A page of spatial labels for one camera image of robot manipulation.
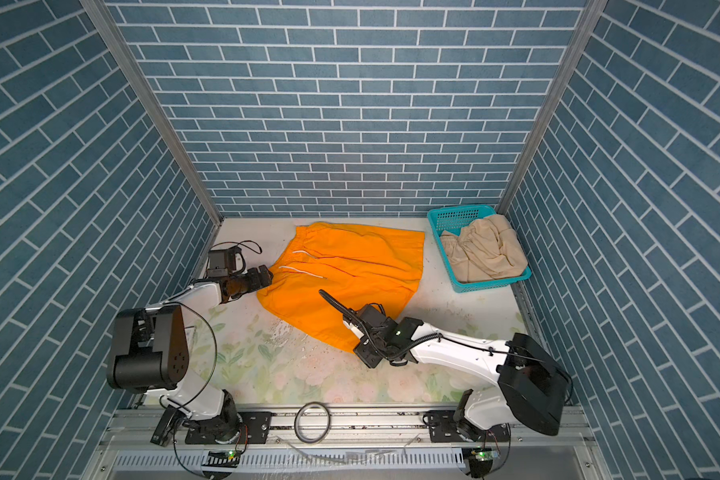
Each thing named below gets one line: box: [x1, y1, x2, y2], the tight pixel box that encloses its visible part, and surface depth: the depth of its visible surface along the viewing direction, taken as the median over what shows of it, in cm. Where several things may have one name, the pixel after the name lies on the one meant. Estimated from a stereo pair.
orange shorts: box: [257, 223, 425, 352], surface depth 104 cm
